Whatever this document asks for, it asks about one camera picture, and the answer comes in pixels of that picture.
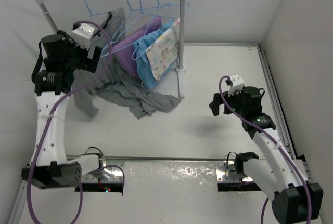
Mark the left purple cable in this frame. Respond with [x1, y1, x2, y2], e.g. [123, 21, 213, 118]
[26, 21, 125, 224]

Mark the grey t shirt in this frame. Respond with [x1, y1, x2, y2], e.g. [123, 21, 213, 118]
[72, 8, 181, 119]

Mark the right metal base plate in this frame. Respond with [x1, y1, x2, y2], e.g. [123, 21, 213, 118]
[215, 160, 254, 183]

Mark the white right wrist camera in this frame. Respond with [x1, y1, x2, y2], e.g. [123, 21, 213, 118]
[226, 74, 245, 96]

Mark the blue garment on hanger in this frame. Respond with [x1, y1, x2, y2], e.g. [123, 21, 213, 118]
[132, 21, 174, 89]

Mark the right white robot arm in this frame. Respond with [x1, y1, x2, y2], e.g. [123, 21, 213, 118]
[209, 86, 323, 223]

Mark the white patterned garment on hanger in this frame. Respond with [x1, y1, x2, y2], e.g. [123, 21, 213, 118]
[145, 19, 180, 81]

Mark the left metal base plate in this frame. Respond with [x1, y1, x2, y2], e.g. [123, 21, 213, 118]
[81, 163, 125, 183]

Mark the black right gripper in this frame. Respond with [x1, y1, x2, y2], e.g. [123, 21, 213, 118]
[209, 87, 247, 117]

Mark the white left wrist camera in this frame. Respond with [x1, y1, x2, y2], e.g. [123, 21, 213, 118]
[70, 23, 95, 50]

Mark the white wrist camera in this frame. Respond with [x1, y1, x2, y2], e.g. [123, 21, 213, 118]
[226, 74, 245, 96]
[70, 23, 95, 50]

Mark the metal base plate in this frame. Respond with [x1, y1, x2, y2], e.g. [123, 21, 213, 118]
[81, 163, 125, 183]
[215, 160, 254, 183]

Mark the white foam front board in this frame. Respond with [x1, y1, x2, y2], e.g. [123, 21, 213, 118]
[7, 160, 323, 224]

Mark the light blue wire hanger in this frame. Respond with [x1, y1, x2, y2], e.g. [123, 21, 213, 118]
[83, 0, 110, 20]

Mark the purple garment on hanger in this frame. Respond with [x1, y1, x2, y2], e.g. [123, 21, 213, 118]
[112, 16, 162, 77]

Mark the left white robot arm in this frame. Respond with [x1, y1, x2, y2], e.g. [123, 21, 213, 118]
[21, 26, 101, 189]

